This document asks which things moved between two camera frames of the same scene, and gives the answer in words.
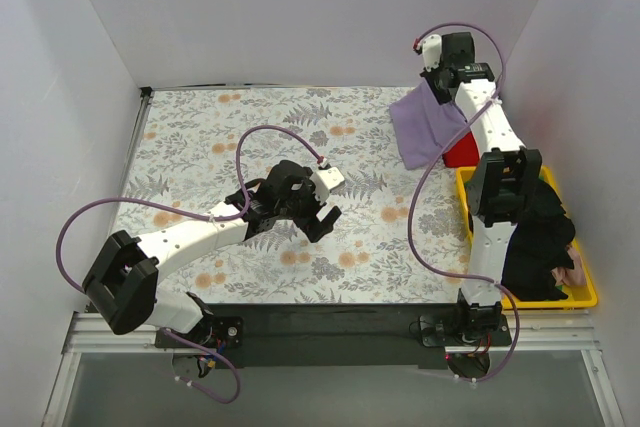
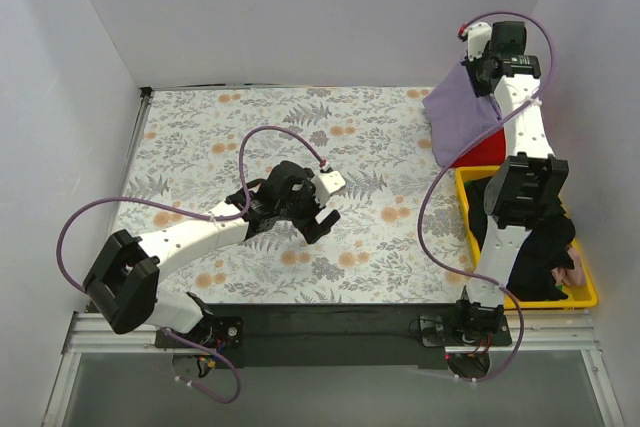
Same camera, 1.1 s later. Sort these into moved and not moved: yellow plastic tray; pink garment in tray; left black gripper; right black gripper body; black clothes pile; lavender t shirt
Moved: lavender t shirt; right black gripper body
Not moved: left black gripper; yellow plastic tray; black clothes pile; pink garment in tray
